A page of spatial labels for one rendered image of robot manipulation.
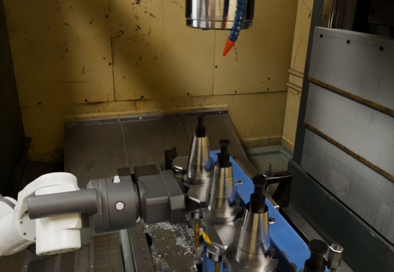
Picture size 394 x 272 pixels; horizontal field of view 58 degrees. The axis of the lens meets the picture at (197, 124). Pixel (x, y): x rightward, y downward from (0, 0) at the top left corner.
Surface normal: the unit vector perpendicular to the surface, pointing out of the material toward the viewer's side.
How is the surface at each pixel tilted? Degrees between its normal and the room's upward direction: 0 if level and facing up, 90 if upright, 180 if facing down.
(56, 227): 46
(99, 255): 7
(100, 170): 24
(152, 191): 0
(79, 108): 90
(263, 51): 90
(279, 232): 0
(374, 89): 88
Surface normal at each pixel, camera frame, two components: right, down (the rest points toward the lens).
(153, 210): 0.29, 0.35
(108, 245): -0.01, -0.97
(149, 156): 0.12, -0.72
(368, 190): -0.96, 0.08
